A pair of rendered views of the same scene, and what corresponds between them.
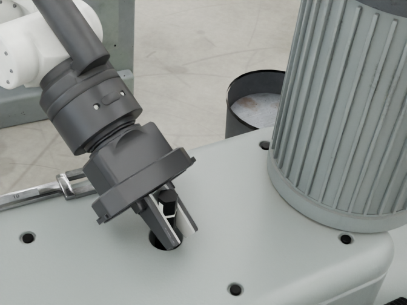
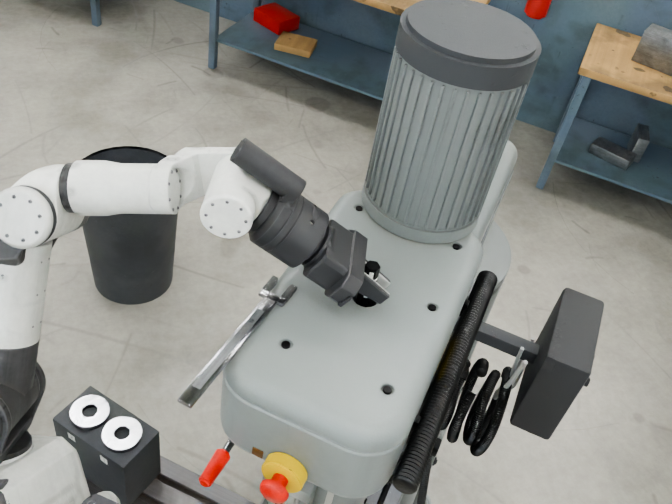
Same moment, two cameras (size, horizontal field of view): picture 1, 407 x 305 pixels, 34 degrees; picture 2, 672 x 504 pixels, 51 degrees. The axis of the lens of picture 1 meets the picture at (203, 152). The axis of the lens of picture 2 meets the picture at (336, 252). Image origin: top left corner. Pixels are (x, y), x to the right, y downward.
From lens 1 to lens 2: 0.56 m
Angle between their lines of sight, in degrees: 30
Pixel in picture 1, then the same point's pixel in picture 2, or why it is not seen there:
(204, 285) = (415, 314)
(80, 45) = (290, 181)
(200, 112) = not seen: hidden behind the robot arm
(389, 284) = not seen: hidden behind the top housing
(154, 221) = (369, 287)
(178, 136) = not seen: hidden behind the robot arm
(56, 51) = (264, 194)
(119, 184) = (350, 271)
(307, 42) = (421, 123)
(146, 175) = (356, 257)
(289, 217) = (417, 248)
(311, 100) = (426, 162)
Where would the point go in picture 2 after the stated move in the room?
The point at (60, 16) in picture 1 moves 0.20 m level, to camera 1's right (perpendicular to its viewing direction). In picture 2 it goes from (267, 165) to (396, 133)
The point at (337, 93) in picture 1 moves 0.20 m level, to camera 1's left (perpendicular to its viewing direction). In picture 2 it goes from (451, 151) to (334, 184)
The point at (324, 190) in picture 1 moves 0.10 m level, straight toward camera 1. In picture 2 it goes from (440, 219) to (469, 264)
